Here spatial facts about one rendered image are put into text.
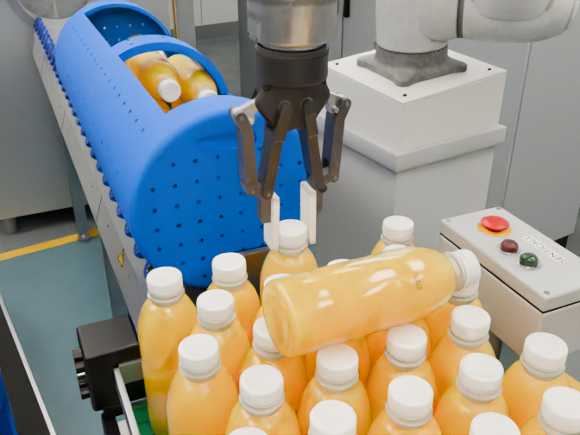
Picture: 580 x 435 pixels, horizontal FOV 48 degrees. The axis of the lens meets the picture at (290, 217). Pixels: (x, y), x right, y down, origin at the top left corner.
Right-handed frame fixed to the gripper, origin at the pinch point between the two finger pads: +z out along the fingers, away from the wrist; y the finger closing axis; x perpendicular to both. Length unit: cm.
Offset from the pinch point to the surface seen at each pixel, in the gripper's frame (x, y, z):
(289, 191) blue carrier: -18.6, -7.7, 6.7
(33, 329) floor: -153, 38, 118
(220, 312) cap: 8.7, 11.3, 4.4
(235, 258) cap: -0.1, 6.8, 4.1
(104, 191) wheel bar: -66, 14, 25
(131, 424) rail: 6.7, 21.4, 18.2
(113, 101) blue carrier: -43.2, 12.9, -1.8
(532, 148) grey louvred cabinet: -116, -148, 60
